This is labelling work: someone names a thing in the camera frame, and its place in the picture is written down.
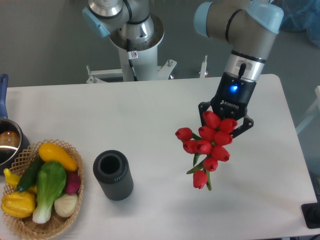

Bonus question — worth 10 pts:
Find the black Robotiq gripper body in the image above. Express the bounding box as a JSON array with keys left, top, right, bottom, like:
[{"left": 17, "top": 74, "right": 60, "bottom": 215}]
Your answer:
[{"left": 210, "top": 72, "right": 257, "bottom": 120}]

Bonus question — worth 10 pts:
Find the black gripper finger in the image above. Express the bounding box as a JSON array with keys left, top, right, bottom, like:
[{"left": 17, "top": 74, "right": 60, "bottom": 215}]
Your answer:
[
  {"left": 198, "top": 101, "right": 212, "bottom": 125},
  {"left": 231, "top": 115, "right": 254, "bottom": 138}
]

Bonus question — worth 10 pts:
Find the red tulip bouquet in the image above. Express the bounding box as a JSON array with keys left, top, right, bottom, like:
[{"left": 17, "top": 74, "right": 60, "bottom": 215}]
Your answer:
[{"left": 175, "top": 110, "right": 238, "bottom": 190}]

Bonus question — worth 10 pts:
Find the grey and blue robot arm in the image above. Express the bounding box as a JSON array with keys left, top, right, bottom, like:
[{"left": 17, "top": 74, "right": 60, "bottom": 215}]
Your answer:
[{"left": 82, "top": 0, "right": 284, "bottom": 137}]

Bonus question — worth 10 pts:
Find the dark grey ribbed vase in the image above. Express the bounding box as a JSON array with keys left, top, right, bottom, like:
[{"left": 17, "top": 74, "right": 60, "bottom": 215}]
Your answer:
[{"left": 93, "top": 150, "right": 134, "bottom": 201}]

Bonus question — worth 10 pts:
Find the blue plastic bag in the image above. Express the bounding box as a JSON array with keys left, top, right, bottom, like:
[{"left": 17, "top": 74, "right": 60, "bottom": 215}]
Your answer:
[{"left": 272, "top": 0, "right": 320, "bottom": 48}]

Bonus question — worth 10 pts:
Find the black device at table edge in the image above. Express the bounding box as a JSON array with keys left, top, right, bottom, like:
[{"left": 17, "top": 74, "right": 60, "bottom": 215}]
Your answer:
[{"left": 301, "top": 202, "right": 320, "bottom": 229}]

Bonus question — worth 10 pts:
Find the purple red radish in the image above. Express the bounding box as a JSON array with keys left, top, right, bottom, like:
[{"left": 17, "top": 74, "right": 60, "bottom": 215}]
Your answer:
[{"left": 65, "top": 172, "right": 81, "bottom": 194}]

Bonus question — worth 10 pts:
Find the yellow squash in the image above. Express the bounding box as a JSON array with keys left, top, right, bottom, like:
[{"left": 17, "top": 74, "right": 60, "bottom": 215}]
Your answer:
[{"left": 38, "top": 142, "right": 78, "bottom": 172}]

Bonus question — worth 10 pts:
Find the green bok choy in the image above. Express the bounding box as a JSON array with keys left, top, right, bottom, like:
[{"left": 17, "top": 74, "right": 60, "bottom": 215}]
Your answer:
[{"left": 32, "top": 161, "right": 67, "bottom": 224}]

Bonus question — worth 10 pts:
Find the white garlic bulb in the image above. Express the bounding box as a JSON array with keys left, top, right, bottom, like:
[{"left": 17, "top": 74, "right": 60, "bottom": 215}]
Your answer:
[{"left": 54, "top": 194, "right": 78, "bottom": 218}]

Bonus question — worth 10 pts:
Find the dark green cucumber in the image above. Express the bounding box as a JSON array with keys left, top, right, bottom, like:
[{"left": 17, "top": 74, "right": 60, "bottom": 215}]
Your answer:
[{"left": 16, "top": 155, "right": 45, "bottom": 193}]

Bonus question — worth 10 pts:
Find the small yellow gourd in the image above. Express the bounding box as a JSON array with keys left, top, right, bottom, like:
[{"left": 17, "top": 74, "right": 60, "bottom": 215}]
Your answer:
[{"left": 3, "top": 168, "right": 37, "bottom": 195}]

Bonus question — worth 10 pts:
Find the yellow bell pepper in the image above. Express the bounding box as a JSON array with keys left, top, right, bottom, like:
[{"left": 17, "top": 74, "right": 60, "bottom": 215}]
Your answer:
[{"left": 0, "top": 191, "right": 36, "bottom": 218}]

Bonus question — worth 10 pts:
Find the woven wicker basket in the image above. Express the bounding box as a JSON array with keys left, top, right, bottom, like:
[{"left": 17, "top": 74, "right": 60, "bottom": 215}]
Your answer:
[{"left": 2, "top": 139, "right": 84, "bottom": 240}]

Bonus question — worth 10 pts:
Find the white frame at right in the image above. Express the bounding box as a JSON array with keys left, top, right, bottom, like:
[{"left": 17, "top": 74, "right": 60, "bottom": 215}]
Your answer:
[{"left": 295, "top": 85, "right": 320, "bottom": 135}]

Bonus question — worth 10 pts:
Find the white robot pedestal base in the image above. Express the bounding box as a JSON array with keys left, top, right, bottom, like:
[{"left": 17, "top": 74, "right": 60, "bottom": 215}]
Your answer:
[{"left": 86, "top": 13, "right": 177, "bottom": 84}]

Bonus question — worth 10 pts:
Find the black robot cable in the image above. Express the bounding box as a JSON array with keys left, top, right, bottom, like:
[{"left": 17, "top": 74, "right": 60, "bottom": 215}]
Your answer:
[{"left": 126, "top": 39, "right": 139, "bottom": 82}]

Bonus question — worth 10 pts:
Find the blue handled saucepan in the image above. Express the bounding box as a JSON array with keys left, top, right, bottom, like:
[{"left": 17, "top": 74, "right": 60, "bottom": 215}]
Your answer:
[{"left": 0, "top": 73, "right": 30, "bottom": 176}]

